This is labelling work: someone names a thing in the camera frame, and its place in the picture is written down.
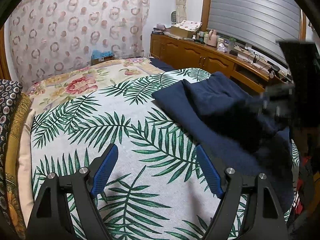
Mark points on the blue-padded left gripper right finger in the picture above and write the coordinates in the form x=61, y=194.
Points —
x=263, y=217

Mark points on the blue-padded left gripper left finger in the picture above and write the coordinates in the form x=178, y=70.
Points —
x=51, y=218

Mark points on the navy blue printed t-shirt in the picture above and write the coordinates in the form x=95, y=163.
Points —
x=218, y=114

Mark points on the cream folded cloth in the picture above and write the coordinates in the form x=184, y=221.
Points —
x=24, y=169

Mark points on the yellow ochre folded cloth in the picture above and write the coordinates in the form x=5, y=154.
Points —
x=15, y=212

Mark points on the grey window roller shutter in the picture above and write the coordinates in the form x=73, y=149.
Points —
x=260, y=23

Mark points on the pink kettle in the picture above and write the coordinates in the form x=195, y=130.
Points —
x=212, y=38

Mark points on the palm leaf bed sheet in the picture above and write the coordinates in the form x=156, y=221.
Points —
x=157, y=189

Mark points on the wooden sideboard cabinet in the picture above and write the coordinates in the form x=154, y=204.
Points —
x=181, y=54

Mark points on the cardboard box with floral cloth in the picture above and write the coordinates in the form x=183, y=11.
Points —
x=185, y=29

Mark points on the dark circle-patterned folded cloth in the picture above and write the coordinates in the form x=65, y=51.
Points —
x=10, y=93

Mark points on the floral quilt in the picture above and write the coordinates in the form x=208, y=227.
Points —
x=61, y=88

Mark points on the beige tied curtain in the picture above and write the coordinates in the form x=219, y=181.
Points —
x=181, y=0

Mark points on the blue item box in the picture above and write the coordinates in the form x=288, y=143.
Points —
x=101, y=56

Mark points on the circle-patterned lace curtain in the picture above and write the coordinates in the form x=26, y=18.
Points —
x=50, y=37

